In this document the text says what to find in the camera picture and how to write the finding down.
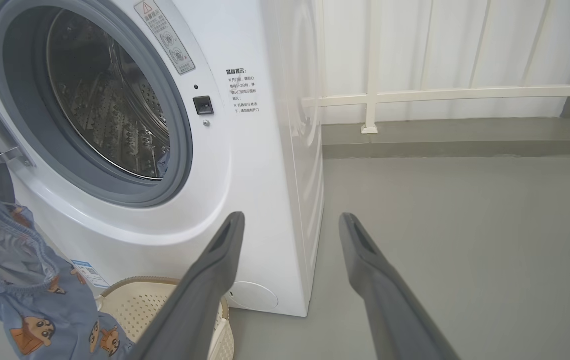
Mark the blue garment with cream lining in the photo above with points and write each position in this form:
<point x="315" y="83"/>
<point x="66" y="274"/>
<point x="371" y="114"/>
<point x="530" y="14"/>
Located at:
<point x="20" y="280"/>

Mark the blue cartoon print garment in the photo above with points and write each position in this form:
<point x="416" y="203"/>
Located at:
<point x="164" y="165"/>

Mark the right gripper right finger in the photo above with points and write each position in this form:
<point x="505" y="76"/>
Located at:
<point x="389" y="310"/>

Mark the grey warning sticker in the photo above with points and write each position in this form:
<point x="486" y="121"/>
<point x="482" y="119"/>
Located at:
<point x="165" y="35"/>

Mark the white front-load washing machine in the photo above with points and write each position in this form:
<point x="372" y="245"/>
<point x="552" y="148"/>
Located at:
<point x="255" y="175"/>

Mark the blue energy label sticker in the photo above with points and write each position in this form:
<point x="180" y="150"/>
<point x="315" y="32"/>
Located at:
<point x="90" y="274"/>

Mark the black door latch slot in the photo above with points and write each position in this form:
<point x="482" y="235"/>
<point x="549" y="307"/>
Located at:
<point x="203" y="105"/>

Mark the cream perforated laundry basket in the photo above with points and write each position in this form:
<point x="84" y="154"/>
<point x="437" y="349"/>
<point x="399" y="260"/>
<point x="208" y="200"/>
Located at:
<point x="137" y="305"/>

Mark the steel washer drum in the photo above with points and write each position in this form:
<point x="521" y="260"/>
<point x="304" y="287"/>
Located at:
<point x="105" y="100"/>

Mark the round drain filter cover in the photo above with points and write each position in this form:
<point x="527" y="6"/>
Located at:
<point x="255" y="296"/>

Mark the printed text label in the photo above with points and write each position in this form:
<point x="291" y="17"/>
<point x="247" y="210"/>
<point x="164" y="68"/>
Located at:
<point x="242" y="90"/>

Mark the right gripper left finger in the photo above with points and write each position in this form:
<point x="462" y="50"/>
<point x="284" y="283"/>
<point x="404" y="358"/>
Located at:
<point x="200" y="300"/>

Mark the white metal railing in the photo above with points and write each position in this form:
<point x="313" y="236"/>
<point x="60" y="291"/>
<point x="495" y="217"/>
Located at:
<point x="439" y="93"/>

